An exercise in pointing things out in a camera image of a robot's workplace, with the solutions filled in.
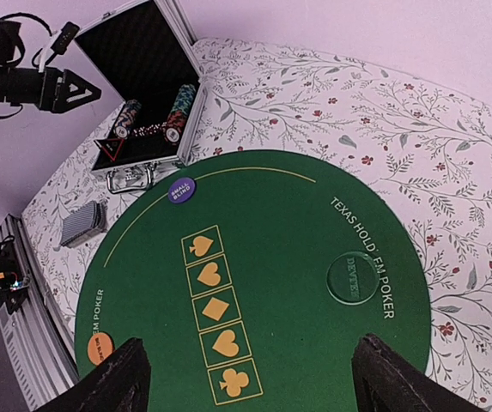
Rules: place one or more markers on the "floral patterned table cover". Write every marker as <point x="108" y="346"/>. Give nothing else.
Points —
<point x="423" y="149"/>

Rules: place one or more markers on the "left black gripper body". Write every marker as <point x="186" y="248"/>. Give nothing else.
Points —
<point x="52" y="92"/>

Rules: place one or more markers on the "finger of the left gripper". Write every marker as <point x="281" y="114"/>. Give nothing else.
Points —
<point x="76" y="91"/>

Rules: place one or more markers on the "orange big blind button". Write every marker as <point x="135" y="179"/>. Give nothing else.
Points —
<point x="100" y="346"/>

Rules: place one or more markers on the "blue poker chip stack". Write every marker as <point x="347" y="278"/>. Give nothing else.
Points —
<point x="124" y="123"/>

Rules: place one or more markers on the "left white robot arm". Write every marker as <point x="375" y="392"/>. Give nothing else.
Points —
<point x="18" y="86"/>

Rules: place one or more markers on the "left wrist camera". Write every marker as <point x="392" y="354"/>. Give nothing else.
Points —
<point x="56" y="46"/>

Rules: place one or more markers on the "round green poker mat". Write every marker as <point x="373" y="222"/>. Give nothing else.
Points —
<point x="228" y="292"/>

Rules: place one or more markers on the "purple small blind button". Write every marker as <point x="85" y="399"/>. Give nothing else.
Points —
<point x="182" y="190"/>

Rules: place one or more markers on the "blue playing card deck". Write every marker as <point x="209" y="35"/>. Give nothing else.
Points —
<point x="83" y="224"/>

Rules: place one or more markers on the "aluminium poker chip case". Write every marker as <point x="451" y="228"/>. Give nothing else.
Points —
<point x="144" y="50"/>

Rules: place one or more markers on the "red dice row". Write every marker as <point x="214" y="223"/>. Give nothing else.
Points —
<point x="149" y="130"/>

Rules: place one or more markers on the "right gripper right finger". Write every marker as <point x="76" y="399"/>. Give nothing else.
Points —
<point x="385" y="381"/>

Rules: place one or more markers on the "red black poker chip stack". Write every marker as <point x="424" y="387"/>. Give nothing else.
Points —
<point x="174" y="127"/>

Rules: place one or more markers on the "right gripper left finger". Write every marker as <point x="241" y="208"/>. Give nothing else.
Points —
<point x="119" y="383"/>

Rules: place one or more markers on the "green poker chip stack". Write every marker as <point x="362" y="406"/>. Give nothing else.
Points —
<point x="184" y="99"/>

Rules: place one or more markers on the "aluminium front rail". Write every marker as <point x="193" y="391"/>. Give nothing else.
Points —
<point x="38" y="343"/>

